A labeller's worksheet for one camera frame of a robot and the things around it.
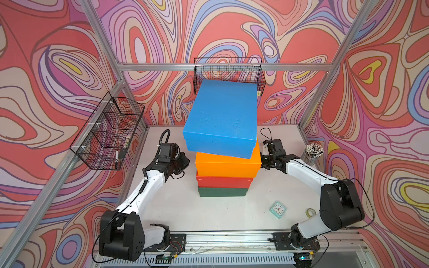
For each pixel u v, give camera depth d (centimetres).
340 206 44
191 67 87
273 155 70
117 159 72
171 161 65
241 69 88
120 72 89
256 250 72
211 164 62
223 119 58
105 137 78
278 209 80
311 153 84
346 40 79
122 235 40
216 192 84
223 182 74
